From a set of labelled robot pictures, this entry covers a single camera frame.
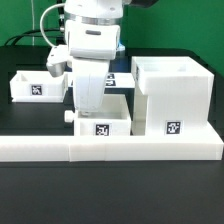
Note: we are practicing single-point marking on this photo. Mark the white front drawer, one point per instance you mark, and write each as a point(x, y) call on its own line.
point(112, 118)

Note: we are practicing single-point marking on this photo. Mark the white drawer cabinet box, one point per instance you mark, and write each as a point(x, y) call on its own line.
point(173, 94)

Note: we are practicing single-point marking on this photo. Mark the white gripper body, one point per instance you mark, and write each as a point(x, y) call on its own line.
point(89, 80)

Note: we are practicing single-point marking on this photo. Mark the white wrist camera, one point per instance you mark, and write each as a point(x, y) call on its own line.
point(58, 60)

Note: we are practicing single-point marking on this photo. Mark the white drawer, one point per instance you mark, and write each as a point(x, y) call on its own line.
point(112, 118)
point(38, 87)

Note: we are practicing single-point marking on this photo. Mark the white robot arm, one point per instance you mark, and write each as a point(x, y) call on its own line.
point(92, 34)

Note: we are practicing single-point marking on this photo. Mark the white L-shaped obstacle wall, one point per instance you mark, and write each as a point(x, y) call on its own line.
point(206, 145)

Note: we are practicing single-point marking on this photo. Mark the white marker tag plate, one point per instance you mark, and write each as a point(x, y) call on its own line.
point(114, 80)

